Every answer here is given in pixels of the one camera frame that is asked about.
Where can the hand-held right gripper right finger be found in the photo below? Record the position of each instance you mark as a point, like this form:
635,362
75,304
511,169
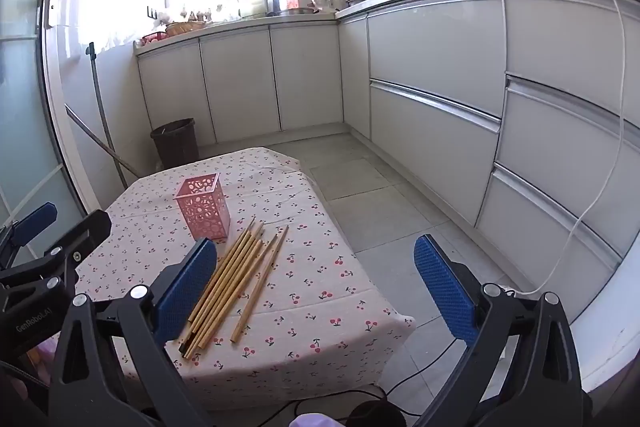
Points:
445,287

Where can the cherry print tablecloth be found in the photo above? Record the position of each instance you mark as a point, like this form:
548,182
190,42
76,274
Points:
310,307

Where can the black trash bin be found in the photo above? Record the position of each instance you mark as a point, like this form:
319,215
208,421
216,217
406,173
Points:
175,142

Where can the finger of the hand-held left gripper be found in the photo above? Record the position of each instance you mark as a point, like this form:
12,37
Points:
35,218
85,229

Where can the black round object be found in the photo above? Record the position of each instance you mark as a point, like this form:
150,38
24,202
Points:
375,414

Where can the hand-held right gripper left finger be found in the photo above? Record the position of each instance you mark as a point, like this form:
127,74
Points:
187,287

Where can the white kitchen cabinet run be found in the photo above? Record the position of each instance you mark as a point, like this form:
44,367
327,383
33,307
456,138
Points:
430,42

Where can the pink plastic basket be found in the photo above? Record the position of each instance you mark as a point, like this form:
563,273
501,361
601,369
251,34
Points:
155,38

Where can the bundle of wooden chopsticks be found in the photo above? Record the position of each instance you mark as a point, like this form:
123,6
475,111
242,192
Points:
235,267

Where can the metal basin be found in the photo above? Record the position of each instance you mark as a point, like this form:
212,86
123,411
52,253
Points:
299,11

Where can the pink perforated chopstick holder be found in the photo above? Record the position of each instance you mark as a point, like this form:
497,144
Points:
202,212

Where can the woven basket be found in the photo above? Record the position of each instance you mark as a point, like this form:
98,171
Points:
184,28

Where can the grey mop pole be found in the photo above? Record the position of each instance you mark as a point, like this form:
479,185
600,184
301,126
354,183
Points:
102,107
100,137

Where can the white jug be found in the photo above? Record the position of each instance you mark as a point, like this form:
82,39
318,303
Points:
255,4

